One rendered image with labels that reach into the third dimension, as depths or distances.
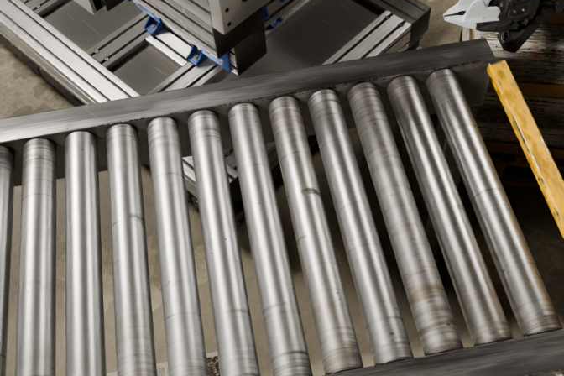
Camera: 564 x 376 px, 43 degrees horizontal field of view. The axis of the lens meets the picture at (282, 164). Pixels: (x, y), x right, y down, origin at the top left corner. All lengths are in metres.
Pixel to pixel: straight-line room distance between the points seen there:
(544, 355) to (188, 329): 0.44
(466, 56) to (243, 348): 0.59
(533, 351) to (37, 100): 1.76
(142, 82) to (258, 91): 0.89
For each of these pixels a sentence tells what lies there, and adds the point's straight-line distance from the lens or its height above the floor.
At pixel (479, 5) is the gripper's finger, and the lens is 1.30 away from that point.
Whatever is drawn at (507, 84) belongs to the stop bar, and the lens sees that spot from 1.17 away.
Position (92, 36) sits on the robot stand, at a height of 0.21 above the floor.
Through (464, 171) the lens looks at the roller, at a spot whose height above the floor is 0.79.
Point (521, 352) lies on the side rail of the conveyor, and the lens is 0.97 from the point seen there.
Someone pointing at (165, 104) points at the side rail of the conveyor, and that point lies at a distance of 1.16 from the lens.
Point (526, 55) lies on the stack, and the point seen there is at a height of 0.51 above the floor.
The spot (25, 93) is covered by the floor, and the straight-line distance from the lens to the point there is 2.39.
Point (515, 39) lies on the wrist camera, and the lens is 1.39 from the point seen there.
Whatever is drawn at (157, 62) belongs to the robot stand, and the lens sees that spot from 2.05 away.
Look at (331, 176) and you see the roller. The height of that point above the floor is 0.79.
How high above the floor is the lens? 1.68
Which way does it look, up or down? 55 degrees down
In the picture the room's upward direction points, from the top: 5 degrees counter-clockwise
